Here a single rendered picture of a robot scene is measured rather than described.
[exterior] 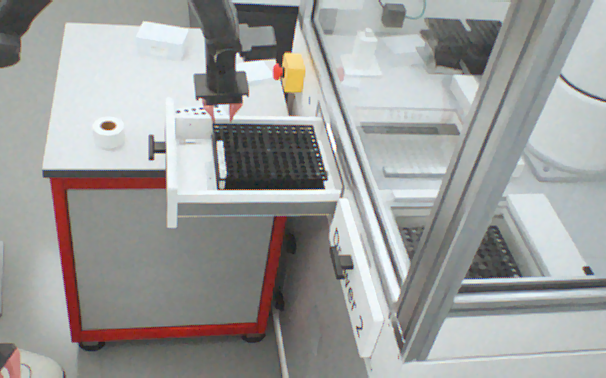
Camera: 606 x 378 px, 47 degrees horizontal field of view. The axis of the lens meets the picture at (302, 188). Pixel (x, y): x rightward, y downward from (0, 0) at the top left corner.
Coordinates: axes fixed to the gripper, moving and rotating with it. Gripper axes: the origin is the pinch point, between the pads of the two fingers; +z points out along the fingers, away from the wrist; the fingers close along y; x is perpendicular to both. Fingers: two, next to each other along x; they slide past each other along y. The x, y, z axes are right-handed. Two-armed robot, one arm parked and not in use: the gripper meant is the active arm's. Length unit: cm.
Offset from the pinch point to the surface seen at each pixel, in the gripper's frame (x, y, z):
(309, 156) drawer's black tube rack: 4.8, -17.6, 8.3
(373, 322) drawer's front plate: 48, -20, 2
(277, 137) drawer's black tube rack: -1.5, -11.8, 8.3
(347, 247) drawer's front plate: 30.5, -19.8, 5.7
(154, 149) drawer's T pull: 3.2, 13.8, 4.3
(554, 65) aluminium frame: 52, -29, -54
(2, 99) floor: -128, 80, 104
